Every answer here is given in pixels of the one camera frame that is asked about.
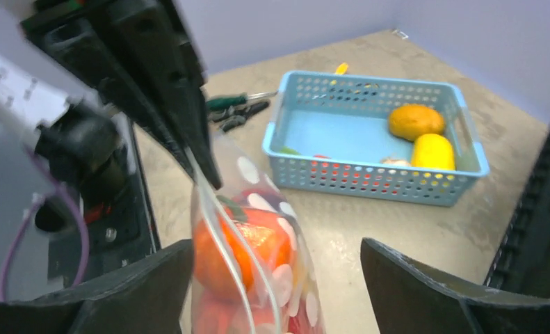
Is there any yellow squash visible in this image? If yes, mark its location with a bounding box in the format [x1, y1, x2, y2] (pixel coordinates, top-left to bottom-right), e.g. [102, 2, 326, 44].
[410, 134, 455, 170]

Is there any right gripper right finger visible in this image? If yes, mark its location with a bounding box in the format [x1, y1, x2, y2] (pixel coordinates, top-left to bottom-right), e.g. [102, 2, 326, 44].
[360, 237, 550, 333]

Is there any yellow handle screwdriver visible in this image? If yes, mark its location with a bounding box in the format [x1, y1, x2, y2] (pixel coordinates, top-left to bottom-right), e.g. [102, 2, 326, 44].
[334, 63, 349, 75]

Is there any polka dot zip bag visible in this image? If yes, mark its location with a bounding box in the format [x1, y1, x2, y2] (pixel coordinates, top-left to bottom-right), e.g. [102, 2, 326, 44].
[191, 132, 325, 333]

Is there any red apple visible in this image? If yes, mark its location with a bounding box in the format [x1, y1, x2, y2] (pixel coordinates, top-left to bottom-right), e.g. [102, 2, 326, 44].
[192, 292, 325, 333]

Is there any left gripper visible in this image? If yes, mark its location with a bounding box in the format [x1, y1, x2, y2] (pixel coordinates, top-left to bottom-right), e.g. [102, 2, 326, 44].
[21, 0, 224, 218]

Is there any garlic bulb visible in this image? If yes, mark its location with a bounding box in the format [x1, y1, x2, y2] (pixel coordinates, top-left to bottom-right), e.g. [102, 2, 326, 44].
[380, 158, 411, 167]

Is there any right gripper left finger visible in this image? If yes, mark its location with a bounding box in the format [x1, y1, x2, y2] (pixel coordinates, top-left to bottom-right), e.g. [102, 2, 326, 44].
[0, 239, 193, 334]

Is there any black plastic toolbox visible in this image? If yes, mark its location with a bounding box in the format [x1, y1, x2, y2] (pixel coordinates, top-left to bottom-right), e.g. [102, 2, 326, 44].
[484, 130, 550, 299]

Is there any light blue plastic basket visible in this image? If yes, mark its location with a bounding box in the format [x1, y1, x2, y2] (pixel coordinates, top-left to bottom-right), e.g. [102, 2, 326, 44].
[262, 70, 490, 207]

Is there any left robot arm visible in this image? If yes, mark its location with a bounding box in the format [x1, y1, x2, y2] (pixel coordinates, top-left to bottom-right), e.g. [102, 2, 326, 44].
[0, 1, 222, 300]

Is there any green handle screwdriver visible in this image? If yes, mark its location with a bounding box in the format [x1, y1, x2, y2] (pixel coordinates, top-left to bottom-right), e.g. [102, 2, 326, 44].
[206, 91, 278, 111]

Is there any yellow lemon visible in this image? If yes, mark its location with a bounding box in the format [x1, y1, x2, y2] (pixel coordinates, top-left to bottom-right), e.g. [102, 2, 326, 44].
[387, 104, 446, 142]

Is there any small orange pumpkin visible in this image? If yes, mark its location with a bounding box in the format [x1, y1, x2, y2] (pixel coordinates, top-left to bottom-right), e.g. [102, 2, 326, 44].
[193, 207, 297, 301]

